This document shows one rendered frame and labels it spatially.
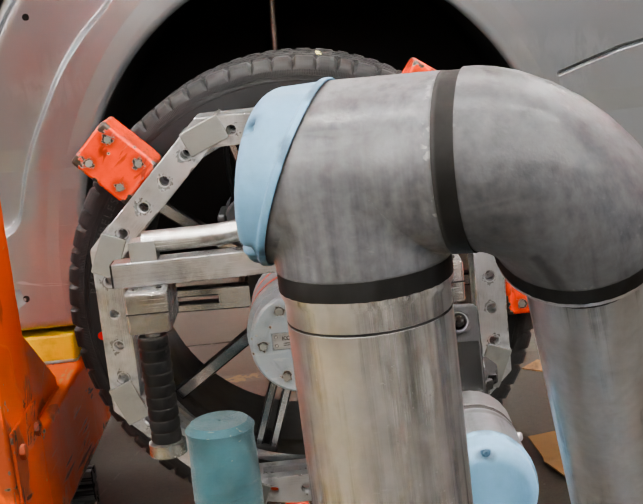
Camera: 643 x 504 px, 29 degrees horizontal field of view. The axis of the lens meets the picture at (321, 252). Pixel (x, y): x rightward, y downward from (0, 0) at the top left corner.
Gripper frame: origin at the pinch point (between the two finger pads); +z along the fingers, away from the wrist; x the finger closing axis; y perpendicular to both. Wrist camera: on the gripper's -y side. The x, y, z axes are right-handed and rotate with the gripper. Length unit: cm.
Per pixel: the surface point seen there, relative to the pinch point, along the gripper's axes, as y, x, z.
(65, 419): 18, -57, 44
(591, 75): -25, 33, 64
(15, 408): 7, -57, 18
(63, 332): 10, -60, 66
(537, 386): 83, 44, 220
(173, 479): 83, -62, 175
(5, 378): 2, -57, 16
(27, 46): -39, -59, 66
